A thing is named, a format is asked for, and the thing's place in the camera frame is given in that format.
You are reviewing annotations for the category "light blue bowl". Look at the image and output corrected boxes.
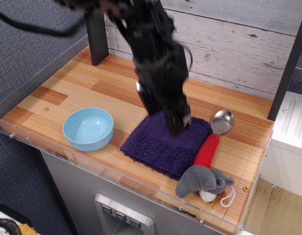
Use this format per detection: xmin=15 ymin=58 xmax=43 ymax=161
xmin=62 ymin=108 xmax=114 ymax=152

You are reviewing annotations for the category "black vertical post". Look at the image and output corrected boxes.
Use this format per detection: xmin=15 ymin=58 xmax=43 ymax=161
xmin=86 ymin=15 xmax=109 ymax=66
xmin=267 ymin=21 xmax=302 ymax=121

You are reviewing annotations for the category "black cable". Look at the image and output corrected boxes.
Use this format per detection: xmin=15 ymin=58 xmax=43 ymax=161
xmin=0 ymin=7 xmax=85 ymax=38

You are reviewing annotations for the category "red handled metal spoon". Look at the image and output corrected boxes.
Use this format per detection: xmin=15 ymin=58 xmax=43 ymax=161
xmin=193 ymin=109 xmax=234 ymax=168

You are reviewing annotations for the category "silver dispenser button panel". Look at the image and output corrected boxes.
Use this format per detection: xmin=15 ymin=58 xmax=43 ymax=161
xmin=95 ymin=193 xmax=155 ymax=235

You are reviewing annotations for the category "clear acrylic table guard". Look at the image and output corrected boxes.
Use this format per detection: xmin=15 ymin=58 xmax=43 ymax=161
xmin=0 ymin=47 xmax=273 ymax=235

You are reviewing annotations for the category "left black vertical post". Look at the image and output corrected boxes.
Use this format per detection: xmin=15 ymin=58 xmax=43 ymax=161
xmin=86 ymin=15 xmax=109 ymax=66

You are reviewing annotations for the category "black braided hose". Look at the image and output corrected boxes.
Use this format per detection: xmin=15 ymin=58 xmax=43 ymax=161
xmin=0 ymin=217 xmax=22 ymax=235

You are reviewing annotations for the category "grey plush toy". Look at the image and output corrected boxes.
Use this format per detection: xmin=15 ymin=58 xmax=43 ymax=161
xmin=175 ymin=165 xmax=236 ymax=208

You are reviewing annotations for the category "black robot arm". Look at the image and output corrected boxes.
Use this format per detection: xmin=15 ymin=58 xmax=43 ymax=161
xmin=57 ymin=0 xmax=191 ymax=137

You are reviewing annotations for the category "white ridged appliance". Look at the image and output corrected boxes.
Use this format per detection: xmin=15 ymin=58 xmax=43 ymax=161
xmin=260 ymin=92 xmax=302 ymax=196

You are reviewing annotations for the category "violet towel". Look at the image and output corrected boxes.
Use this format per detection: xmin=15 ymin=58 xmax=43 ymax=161
xmin=120 ymin=112 xmax=212 ymax=180

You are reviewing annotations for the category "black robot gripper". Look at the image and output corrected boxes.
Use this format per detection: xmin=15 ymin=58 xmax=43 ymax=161
xmin=132 ymin=45 xmax=191 ymax=137

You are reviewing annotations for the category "right black vertical post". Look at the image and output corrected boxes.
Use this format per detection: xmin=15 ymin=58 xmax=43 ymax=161
xmin=267 ymin=21 xmax=302 ymax=121

